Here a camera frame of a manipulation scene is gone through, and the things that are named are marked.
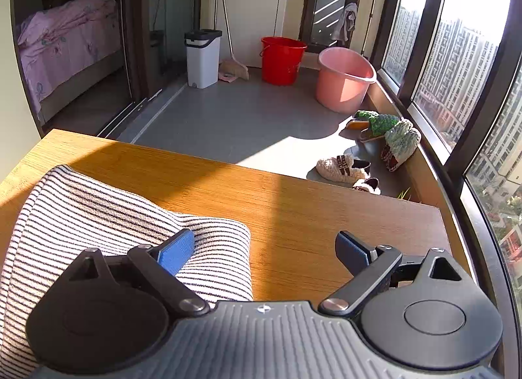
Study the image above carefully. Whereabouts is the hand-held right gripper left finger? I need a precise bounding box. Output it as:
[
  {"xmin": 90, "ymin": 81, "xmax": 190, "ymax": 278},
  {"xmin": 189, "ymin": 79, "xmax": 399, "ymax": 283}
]
[{"xmin": 61, "ymin": 228, "xmax": 212, "ymax": 318}]

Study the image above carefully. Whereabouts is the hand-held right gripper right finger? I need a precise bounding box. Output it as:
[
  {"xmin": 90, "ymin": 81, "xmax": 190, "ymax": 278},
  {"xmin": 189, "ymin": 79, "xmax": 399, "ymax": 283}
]
[{"xmin": 318, "ymin": 230, "xmax": 474, "ymax": 316}]

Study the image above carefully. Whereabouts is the striped knit garment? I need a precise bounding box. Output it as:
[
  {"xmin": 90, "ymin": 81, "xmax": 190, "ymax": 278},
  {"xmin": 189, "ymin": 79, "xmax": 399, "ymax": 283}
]
[{"xmin": 0, "ymin": 165, "xmax": 254, "ymax": 379}]

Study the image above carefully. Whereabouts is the fuzzy white slipper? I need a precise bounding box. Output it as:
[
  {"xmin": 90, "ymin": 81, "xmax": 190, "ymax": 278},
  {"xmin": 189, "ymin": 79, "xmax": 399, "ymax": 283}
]
[
  {"xmin": 352, "ymin": 178, "xmax": 382, "ymax": 196},
  {"xmin": 317, "ymin": 154, "xmax": 372, "ymax": 182}
]

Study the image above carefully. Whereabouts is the light green knitted slipper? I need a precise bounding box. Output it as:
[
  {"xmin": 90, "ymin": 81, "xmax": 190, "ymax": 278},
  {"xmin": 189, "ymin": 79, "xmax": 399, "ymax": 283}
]
[{"xmin": 380, "ymin": 119, "xmax": 422, "ymax": 172}]

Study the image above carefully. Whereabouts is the green plush toy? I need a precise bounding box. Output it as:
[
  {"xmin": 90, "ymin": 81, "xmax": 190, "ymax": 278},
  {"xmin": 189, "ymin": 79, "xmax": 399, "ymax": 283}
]
[{"xmin": 346, "ymin": 110, "xmax": 379, "ymax": 130}]

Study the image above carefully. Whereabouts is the pink plastic basin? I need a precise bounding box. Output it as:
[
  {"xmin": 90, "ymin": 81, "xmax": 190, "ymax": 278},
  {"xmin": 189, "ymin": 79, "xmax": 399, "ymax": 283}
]
[{"xmin": 315, "ymin": 47, "xmax": 377, "ymax": 114}]

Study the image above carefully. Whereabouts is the white trash bin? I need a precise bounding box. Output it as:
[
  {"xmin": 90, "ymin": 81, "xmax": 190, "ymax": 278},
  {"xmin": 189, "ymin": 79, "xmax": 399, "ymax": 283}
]
[{"xmin": 184, "ymin": 29, "xmax": 223, "ymax": 89}]

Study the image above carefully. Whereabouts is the straw broom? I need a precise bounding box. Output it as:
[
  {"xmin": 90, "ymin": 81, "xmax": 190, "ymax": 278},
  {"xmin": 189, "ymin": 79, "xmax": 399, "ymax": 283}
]
[{"xmin": 218, "ymin": 0, "xmax": 249, "ymax": 80}]

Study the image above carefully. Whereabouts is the red plastic bucket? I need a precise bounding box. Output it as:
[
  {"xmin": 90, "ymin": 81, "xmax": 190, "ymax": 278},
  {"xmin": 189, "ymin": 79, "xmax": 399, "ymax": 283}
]
[{"xmin": 260, "ymin": 36, "xmax": 308, "ymax": 87}]

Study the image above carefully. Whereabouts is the sliding glass door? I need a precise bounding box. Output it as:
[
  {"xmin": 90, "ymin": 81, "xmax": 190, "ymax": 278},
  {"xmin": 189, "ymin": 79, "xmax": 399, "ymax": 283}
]
[{"xmin": 12, "ymin": 0, "xmax": 202, "ymax": 137}]

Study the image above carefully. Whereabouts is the large balcony window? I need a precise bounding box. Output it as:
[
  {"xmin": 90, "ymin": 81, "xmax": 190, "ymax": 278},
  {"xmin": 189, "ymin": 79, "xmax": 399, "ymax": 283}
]
[{"xmin": 369, "ymin": 0, "xmax": 522, "ymax": 363}]

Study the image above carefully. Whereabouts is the hanging grey cloth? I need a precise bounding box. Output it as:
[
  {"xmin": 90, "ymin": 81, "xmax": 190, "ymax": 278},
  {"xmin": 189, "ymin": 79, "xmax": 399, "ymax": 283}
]
[{"xmin": 331, "ymin": 2, "xmax": 358, "ymax": 43}]

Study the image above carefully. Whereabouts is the bed with pink bedding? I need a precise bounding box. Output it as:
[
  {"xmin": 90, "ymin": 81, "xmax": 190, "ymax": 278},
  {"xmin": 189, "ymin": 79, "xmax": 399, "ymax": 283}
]
[{"xmin": 15, "ymin": 0, "xmax": 123, "ymax": 122}]

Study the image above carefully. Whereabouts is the mop pole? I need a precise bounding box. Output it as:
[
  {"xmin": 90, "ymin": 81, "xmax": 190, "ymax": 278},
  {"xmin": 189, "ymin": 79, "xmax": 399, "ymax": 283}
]
[{"xmin": 361, "ymin": 0, "xmax": 383, "ymax": 55}]

